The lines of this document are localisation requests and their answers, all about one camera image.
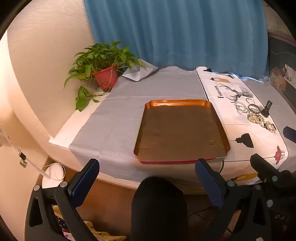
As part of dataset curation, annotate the white folded cloth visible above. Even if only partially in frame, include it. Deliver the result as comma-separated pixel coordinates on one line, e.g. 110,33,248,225
121,59,159,81

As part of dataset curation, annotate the white printed deer table runner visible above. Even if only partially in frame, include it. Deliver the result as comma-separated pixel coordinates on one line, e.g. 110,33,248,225
195,67,296,186

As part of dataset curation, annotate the white round object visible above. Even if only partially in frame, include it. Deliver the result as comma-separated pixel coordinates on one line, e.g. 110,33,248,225
42,172,65,189

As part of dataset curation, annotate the green plant in red pot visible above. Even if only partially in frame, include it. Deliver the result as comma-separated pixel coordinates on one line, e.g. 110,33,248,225
64,42,147,112

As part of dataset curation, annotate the pearl and gold bracelet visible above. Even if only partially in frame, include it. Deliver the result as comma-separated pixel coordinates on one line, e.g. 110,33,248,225
247,112,266,124

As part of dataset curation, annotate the grey table cloth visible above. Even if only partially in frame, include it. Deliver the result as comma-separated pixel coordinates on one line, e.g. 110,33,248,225
69,66,223,184

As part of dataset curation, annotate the yellow patterned cloth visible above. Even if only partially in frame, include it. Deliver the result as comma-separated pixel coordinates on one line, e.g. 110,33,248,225
52,205,127,241

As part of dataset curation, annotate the dark green black clip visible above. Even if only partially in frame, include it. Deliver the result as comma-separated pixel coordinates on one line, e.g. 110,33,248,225
261,100,273,118

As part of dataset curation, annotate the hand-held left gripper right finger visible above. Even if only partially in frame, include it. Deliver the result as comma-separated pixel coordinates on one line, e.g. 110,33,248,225
195,158,271,241

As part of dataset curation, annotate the white charging cable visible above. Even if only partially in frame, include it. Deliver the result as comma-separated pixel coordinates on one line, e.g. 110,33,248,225
0,126,66,181

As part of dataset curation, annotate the orange rectangular tray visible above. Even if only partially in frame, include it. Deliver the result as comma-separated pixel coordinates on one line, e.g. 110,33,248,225
134,99,231,165

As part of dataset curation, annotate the person's black trouser leg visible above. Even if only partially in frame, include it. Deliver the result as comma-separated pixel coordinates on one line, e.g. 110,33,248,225
131,176,188,241

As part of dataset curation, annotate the blue curtain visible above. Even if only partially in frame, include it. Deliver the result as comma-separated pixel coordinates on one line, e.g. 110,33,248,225
84,0,270,78

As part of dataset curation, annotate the pink white bead bracelet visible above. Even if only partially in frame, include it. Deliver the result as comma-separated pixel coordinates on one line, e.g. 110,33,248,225
234,101,250,114

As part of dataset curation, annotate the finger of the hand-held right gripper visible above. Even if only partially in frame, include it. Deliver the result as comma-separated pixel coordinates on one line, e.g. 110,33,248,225
250,153,296,189

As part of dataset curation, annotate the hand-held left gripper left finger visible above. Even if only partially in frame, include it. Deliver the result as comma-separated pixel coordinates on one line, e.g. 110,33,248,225
25,159,100,241

